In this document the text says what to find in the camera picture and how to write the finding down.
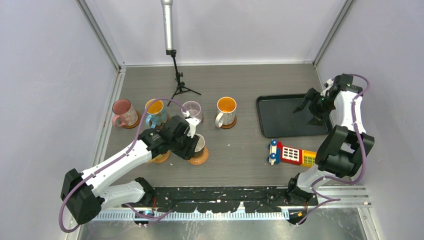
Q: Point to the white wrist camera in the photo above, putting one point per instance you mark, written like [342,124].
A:
[328,84]
[193,122]

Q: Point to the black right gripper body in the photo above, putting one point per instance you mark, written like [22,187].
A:
[321,107]

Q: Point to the brown wooden coaster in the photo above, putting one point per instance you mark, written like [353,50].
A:
[139,116]
[229,126]
[161,121]

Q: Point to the silver microphone on tripod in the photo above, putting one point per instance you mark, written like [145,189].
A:
[181,88]

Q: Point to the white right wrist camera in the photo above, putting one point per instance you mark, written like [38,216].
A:
[328,84]

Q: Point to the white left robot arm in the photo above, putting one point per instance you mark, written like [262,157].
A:
[85,194]

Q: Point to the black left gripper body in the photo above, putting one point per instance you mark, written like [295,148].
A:
[183,147]

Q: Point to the white mug orange inside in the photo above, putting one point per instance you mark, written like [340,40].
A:
[226,111]

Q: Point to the black plastic tray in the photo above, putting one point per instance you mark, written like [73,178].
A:
[277,120]

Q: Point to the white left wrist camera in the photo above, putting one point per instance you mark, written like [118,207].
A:
[193,122]

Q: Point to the pink floral mug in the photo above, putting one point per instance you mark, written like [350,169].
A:
[124,113]

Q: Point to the toy block train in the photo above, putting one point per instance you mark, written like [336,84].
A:
[279,153]

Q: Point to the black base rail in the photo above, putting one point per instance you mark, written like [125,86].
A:
[254,199]

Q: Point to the smooth orange round coaster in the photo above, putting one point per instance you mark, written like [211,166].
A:
[161,158]

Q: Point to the lilac mug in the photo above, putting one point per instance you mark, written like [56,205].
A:
[194,109]

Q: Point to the woven rattan round coaster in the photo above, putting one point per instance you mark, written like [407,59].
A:
[199,157]

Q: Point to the blue mug yellow inside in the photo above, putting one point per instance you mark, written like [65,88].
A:
[155,109]

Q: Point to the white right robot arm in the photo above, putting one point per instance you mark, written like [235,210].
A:
[344,151]

